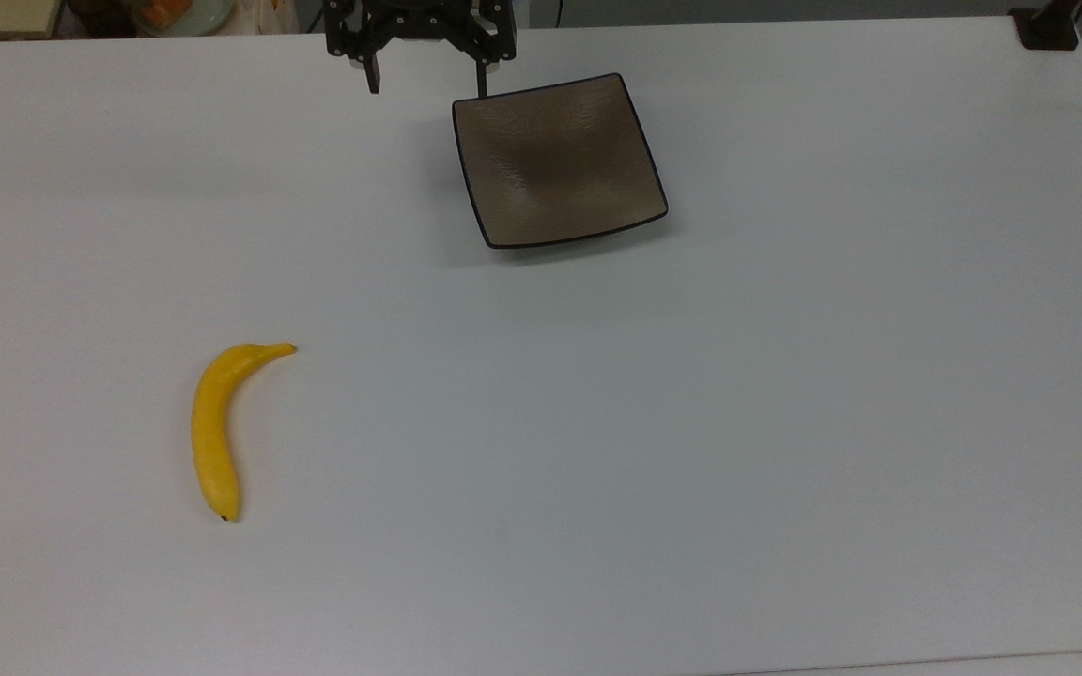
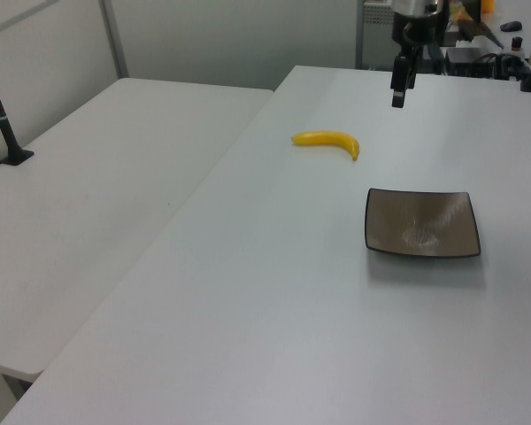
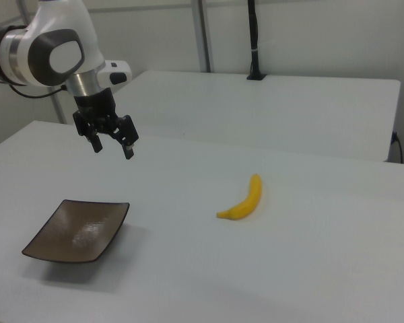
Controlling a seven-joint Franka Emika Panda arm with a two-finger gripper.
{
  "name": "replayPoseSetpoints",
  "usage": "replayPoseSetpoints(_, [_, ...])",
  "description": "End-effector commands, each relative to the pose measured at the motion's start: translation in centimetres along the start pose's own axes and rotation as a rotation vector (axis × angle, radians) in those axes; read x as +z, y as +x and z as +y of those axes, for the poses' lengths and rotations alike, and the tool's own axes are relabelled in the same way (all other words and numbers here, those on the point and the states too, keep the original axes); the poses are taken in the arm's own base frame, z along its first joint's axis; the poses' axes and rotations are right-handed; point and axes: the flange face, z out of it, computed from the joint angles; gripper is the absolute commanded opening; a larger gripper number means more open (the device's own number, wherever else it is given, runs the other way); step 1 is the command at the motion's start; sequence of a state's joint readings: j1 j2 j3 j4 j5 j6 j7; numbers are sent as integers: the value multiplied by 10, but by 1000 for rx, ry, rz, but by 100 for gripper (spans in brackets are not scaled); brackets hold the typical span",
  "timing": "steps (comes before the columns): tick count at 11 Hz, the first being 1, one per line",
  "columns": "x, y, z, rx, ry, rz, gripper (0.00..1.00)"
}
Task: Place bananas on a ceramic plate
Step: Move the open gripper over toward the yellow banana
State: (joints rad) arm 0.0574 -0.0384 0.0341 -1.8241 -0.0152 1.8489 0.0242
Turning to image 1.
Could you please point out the white plastic bag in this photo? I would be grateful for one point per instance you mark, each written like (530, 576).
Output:
(269, 14)

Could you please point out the yellow banana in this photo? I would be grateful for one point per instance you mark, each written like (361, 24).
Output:
(212, 422)

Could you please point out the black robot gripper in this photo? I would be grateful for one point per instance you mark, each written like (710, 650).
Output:
(428, 19)

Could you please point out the square brown ceramic plate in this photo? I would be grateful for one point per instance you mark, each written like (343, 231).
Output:
(555, 160)

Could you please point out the pale green bowl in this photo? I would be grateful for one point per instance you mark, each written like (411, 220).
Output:
(179, 14)

